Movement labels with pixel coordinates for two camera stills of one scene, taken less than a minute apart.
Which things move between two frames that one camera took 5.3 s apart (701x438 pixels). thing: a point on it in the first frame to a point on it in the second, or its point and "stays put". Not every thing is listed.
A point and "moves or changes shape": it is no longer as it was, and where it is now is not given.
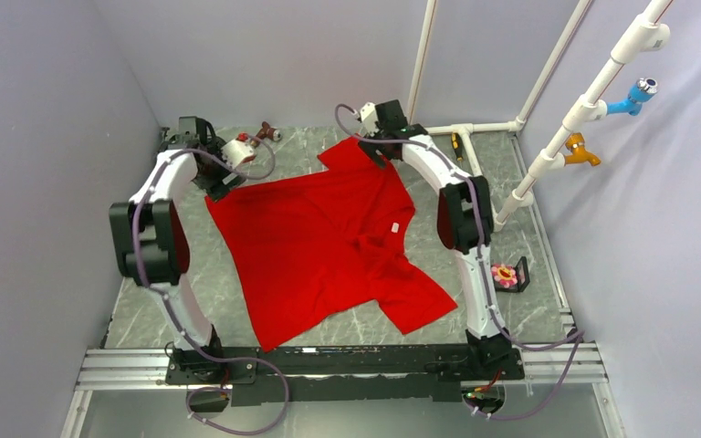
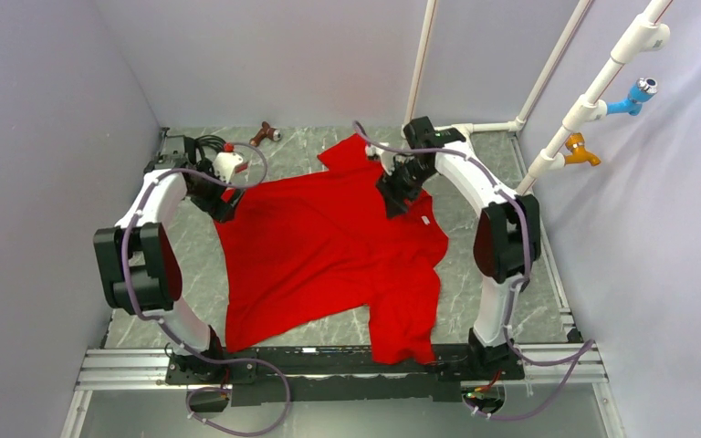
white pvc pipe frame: [649, 33] stays put
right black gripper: [371, 147] to [395, 194]
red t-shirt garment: [304, 249] moves or changes shape
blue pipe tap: [640, 92] stays put
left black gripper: [216, 189] to [216, 207]
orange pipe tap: [576, 143] stays put
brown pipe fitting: [268, 131] stays put
